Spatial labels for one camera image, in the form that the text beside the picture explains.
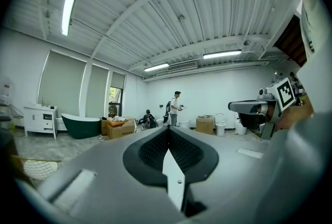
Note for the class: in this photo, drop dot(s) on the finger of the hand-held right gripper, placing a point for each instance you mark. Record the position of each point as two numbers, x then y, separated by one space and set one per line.
252 122
243 106

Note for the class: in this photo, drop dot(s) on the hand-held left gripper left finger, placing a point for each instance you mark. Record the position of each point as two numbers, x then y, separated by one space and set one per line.
103 179

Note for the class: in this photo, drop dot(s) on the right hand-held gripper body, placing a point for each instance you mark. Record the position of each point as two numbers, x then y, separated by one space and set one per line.
284 93

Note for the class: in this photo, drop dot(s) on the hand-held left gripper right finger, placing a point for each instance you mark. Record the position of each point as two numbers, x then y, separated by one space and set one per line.
233 179

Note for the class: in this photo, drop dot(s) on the person's right forearm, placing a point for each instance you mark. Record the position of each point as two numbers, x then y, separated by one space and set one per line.
295 116

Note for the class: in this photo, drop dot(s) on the white trash bin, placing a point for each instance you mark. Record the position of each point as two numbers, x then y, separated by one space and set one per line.
220 125

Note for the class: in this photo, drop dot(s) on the closed cardboard box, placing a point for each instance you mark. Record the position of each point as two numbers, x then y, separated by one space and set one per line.
205 125

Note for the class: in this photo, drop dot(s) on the open cardboard box with cloths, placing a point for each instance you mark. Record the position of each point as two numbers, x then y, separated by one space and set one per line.
122 131

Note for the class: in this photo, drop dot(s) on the dark wooden panel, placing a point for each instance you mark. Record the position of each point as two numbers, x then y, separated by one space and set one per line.
290 41

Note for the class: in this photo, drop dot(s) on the dark green freestanding tub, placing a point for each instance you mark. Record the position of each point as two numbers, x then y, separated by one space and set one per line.
81 127

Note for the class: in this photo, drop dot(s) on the ceiling tube light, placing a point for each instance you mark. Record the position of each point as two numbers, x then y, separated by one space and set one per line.
156 67
68 14
222 54

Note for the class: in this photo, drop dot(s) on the person's cream shirt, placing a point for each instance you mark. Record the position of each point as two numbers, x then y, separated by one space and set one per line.
317 36

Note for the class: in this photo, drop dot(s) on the ceiling air vent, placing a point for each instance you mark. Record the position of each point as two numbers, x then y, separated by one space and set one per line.
181 66

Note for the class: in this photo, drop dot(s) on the dark framed window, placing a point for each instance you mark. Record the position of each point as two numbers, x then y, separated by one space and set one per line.
115 103

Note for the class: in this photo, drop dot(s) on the white vanity cabinet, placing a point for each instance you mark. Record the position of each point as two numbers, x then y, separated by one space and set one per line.
39 120

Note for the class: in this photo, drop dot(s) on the narrow gray roller blind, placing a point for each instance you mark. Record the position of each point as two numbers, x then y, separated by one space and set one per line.
97 90

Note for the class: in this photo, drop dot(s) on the short gray roller blind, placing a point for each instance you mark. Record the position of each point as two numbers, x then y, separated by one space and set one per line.
118 79

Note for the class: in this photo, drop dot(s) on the wide gray roller blind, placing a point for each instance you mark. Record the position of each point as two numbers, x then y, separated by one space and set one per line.
62 85

